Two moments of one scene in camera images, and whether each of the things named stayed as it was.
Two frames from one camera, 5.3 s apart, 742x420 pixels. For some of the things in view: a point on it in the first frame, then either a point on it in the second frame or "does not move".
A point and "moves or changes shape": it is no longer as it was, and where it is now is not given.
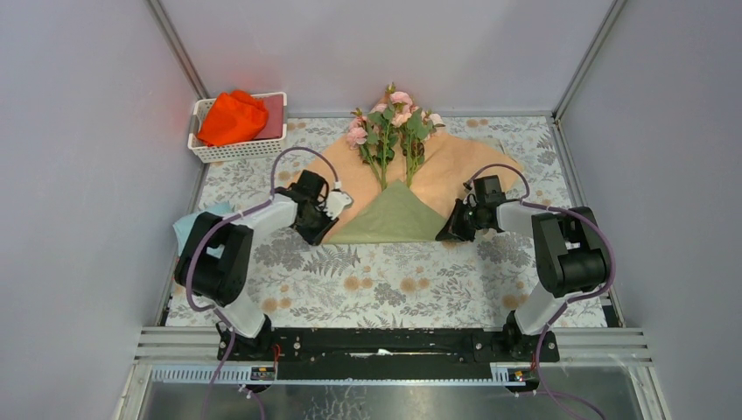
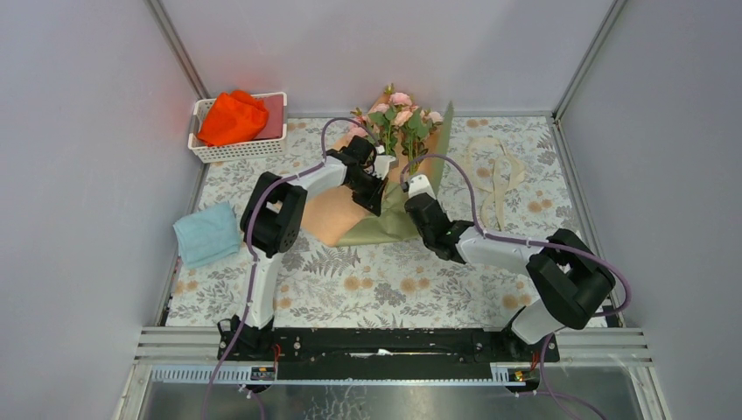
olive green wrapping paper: (397, 214) moves or changes shape
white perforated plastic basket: (267, 147) does not move
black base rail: (386, 353) does not move
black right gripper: (446, 234) -> (429, 193)
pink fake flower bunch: (394, 123) does not move
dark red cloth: (274, 126) does not move
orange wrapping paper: (450, 165) moves or changes shape
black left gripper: (315, 238) -> (370, 199)
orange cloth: (235, 116) does not move
